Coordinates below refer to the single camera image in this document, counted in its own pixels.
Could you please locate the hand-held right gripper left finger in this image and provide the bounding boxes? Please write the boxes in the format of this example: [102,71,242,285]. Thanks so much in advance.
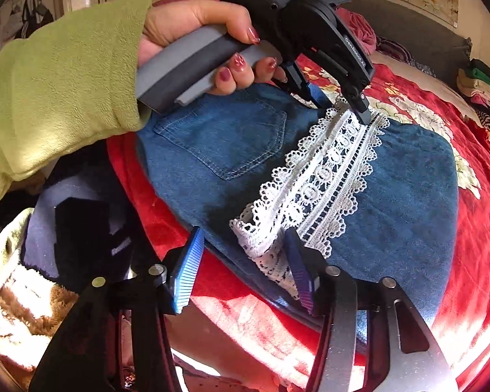
[28,226,207,392]

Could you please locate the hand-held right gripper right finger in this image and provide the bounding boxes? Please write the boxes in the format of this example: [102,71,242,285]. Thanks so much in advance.
[282,229,460,392]

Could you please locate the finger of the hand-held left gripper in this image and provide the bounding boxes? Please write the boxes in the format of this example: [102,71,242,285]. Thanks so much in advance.
[282,61,332,111]
[343,84,375,125]

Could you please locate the blue denim lace-trimmed pants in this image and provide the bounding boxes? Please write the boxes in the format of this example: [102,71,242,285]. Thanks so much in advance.
[137,77,460,327]

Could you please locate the person's left forearm green sleeve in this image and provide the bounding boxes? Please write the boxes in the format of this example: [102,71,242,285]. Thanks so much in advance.
[0,0,154,213]

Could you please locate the person's left hand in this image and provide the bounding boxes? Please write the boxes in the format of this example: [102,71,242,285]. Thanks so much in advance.
[138,0,289,97]

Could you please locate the pink velvet blanket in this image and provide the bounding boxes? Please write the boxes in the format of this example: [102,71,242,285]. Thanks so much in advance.
[337,6,378,52]

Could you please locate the beige bed sheet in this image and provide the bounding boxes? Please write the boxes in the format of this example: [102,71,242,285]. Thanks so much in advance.
[369,51,474,111]

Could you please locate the dark striped cloth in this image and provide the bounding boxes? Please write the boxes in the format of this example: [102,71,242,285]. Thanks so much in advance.
[376,35,437,76]

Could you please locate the grey headboard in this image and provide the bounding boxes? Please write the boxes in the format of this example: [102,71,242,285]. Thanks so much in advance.
[339,0,472,78]

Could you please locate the stack of folded clothes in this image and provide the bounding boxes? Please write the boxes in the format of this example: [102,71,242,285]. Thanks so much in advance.
[457,58,490,148]

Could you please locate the dark navy cloth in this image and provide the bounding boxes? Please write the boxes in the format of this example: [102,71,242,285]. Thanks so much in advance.
[20,155,148,295]

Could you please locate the red floral blanket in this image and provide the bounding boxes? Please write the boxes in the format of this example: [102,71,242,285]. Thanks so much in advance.
[106,0,490,392]

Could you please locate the fluffy beige brown cloth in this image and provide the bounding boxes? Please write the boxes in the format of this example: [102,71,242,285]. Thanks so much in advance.
[0,208,82,392]

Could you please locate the hanging dark striped jacket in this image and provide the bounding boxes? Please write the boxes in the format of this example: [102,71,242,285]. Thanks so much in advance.
[10,0,56,29]

